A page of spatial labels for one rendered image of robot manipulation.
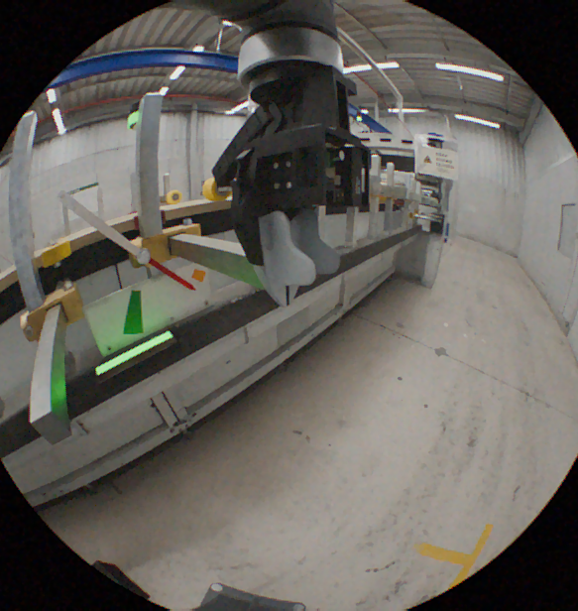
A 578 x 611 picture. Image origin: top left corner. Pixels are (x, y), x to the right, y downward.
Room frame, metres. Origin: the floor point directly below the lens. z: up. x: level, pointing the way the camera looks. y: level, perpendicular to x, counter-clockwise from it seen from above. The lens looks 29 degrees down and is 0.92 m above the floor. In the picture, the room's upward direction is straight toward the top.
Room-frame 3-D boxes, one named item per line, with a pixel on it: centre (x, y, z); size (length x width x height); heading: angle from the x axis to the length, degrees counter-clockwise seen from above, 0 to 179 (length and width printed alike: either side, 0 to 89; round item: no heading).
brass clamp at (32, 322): (0.18, 0.39, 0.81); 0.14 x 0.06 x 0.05; 139
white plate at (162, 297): (0.31, 0.24, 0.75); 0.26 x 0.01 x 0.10; 139
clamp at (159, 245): (0.37, 0.23, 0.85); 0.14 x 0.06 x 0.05; 139
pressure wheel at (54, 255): (0.29, 0.49, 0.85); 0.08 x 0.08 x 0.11
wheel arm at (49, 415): (0.16, 0.34, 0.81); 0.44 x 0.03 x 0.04; 49
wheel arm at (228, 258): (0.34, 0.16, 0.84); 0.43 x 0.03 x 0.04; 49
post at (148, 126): (0.35, 0.24, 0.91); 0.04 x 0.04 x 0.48; 49
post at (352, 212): (0.92, -0.25, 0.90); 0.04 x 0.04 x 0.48; 49
